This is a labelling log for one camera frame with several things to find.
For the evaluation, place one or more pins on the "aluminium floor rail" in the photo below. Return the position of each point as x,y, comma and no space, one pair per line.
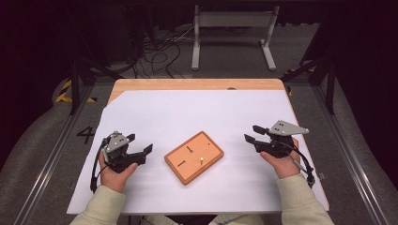
53,156
347,156

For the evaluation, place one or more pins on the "yellow black hazard tape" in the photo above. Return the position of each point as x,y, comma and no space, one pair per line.
64,93

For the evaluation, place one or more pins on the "black metal stand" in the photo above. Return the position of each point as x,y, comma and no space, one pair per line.
75,87
328,84

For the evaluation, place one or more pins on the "white metal stand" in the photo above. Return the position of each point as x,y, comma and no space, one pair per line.
233,19

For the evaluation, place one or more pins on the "person's right hand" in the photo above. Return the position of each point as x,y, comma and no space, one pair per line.
286,167

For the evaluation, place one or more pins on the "silver screw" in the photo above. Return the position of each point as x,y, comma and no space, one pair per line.
202,161

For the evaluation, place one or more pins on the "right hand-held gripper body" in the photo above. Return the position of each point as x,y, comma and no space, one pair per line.
277,146

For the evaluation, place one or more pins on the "black screw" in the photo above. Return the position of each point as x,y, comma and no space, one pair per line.
190,149
181,163

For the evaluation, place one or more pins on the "orange wooden board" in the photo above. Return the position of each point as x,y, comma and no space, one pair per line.
195,170

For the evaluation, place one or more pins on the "white paper sheet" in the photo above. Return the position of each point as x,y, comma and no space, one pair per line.
194,112

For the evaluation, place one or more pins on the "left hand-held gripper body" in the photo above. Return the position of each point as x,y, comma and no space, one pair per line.
120,157

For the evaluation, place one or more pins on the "person's left hand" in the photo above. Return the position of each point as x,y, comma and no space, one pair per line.
114,179

